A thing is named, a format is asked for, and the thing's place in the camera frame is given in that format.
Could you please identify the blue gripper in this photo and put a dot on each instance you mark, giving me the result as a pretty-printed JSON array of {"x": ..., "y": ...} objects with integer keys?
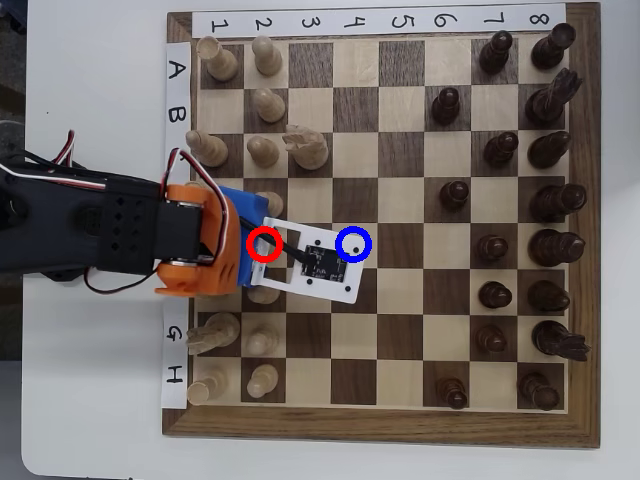
[{"x": 251, "y": 206}]

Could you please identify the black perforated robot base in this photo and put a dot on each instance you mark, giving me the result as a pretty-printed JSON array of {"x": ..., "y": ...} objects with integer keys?
[{"x": 62, "y": 276}]

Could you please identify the light wooden bishop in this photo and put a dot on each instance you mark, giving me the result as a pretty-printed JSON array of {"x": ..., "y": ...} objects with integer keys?
[{"x": 210, "y": 149}]

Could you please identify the light wooden knight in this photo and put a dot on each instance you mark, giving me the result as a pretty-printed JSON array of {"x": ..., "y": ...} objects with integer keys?
[
  {"x": 215, "y": 331},
  {"x": 309, "y": 150}
]

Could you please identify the white paper strip with letters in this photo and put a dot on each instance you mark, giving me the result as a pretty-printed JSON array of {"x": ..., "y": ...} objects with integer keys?
[{"x": 175, "y": 90}]

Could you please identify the light wooden rook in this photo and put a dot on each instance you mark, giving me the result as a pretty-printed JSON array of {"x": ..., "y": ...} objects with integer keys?
[
  {"x": 207, "y": 387},
  {"x": 220, "y": 62}
]

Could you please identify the dark wooden pawn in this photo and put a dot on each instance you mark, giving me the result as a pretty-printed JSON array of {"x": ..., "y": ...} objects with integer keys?
[
  {"x": 492, "y": 248},
  {"x": 446, "y": 107},
  {"x": 500, "y": 150},
  {"x": 495, "y": 295},
  {"x": 495, "y": 52},
  {"x": 454, "y": 195},
  {"x": 452, "y": 392},
  {"x": 490, "y": 339}
]

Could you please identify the white paper strip with numbers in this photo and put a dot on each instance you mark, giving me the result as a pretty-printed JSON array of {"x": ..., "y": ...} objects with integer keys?
[{"x": 325, "y": 12}]

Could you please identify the wooden chessboard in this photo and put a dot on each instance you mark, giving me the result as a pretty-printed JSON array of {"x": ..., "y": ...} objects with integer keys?
[{"x": 400, "y": 430}]

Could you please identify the dark wooden bishop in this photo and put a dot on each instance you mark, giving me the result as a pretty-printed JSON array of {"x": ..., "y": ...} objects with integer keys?
[
  {"x": 547, "y": 150},
  {"x": 547, "y": 296}
]

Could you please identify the dark wooden queen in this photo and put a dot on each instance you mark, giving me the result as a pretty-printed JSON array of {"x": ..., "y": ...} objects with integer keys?
[{"x": 555, "y": 202}]

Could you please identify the dark wooden king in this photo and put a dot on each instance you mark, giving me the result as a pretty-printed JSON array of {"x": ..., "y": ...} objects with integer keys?
[{"x": 555, "y": 247}]

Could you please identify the dark wooden knight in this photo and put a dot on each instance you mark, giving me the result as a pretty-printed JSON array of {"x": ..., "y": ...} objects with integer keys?
[
  {"x": 545, "y": 102},
  {"x": 555, "y": 337}
]

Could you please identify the dark wooden rook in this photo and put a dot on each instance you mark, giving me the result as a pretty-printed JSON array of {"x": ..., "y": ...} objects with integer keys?
[
  {"x": 550, "y": 47},
  {"x": 537, "y": 390}
]

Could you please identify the black camera circuit board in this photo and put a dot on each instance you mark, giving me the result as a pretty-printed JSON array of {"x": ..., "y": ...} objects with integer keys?
[{"x": 325, "y": 265}]

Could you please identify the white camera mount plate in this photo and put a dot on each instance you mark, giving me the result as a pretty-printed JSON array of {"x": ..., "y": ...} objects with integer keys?
[{"x": 352, "y": 280}]

